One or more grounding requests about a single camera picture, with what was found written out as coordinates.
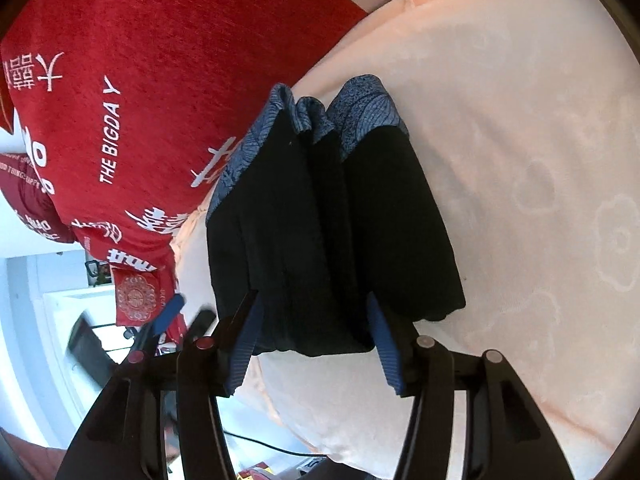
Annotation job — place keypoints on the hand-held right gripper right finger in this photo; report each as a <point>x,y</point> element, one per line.
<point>387,355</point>

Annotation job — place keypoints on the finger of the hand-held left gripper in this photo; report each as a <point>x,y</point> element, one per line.
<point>167,312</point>
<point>200,322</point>

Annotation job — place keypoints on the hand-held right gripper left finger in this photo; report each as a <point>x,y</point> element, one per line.
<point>245,350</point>

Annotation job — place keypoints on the black pants blue waistband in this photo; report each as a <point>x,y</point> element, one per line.
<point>325,235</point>

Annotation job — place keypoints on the red pillow round ornament print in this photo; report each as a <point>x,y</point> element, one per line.
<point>135,295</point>

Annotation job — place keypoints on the white cabinet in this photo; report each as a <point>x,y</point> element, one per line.
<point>65,310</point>

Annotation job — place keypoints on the dark small item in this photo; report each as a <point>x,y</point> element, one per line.
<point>97,272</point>

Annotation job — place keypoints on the dark red pillow white text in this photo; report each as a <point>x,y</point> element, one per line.
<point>30,200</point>

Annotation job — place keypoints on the peach blanket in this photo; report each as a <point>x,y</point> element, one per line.
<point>500,160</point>

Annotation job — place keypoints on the red blanket white print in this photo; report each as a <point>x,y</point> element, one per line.
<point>150,60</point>

